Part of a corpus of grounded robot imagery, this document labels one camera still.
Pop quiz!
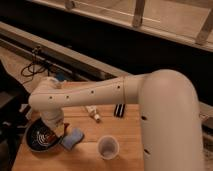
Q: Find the metal rail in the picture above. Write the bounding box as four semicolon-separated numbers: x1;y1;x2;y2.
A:
0;21;129;79

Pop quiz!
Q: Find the dark ceramic bowl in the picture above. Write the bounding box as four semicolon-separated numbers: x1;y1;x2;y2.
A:
25;119;60;152

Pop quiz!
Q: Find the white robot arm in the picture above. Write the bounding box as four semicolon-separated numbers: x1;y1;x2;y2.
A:
29;69;205;171

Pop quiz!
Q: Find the black and white striped object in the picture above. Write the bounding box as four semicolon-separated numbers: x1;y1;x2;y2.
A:
114;104;126;118

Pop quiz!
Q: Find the white tube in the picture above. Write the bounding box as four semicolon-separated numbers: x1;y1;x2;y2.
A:
86;106;101;123

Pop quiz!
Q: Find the blue sponge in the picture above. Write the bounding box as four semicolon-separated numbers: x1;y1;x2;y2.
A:
61;128;84;150

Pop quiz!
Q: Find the black cable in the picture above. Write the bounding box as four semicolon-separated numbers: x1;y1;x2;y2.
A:
20;46;51;78

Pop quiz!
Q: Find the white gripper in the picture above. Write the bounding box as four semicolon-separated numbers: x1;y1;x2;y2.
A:
41;109;64;134

